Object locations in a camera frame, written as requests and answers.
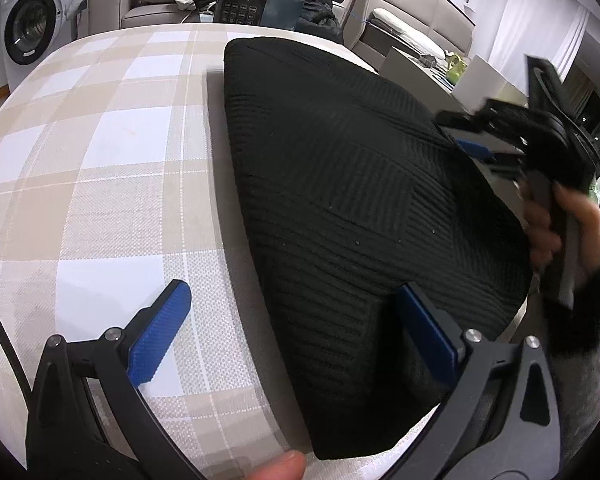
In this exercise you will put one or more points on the black electric pressure cooker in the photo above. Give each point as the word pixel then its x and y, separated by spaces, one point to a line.
pixel 240 2

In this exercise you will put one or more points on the white curtain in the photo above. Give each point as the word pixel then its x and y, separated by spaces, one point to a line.
pixel 540 15

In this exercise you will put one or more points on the yellow-green item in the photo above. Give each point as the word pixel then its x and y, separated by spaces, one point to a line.
pixel 455 67

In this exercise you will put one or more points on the person's right forearm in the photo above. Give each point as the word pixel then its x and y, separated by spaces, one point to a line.
pixel 590 310

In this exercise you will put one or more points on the person's left hand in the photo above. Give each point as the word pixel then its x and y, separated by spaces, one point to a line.
pixel 280 467

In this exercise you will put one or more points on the beige covered cabinet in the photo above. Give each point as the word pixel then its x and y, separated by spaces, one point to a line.
pixel 410 67

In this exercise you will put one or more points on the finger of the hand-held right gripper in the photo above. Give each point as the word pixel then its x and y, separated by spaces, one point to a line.
pixel 474 149
pixel 460 120

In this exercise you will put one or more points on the beige bed headboard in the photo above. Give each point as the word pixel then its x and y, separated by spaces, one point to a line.
pixel 430 10

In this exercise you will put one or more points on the plaid tablecloth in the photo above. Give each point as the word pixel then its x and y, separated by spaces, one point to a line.
pixel 105 160

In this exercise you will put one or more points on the white bed pillow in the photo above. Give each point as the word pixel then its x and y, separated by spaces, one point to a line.
pixel 405 25

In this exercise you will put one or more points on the black knit sweater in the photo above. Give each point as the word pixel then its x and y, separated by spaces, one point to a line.
pixel 340 185

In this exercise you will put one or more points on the person's right hand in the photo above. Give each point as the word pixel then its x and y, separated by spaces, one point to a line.
pixel 587 230

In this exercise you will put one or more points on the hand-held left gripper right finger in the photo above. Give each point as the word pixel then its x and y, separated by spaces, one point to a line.
pixel 425 330

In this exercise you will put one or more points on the person's grey clothing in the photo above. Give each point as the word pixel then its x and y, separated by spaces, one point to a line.
pixel 595 410

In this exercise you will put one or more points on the white washing machine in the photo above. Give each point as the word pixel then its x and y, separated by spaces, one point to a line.
pixel 30 25

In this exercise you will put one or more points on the grey sofa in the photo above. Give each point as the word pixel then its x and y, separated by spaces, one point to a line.
pixel 145 12

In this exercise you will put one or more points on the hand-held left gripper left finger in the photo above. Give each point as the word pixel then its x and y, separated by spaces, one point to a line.
pixel 160 330

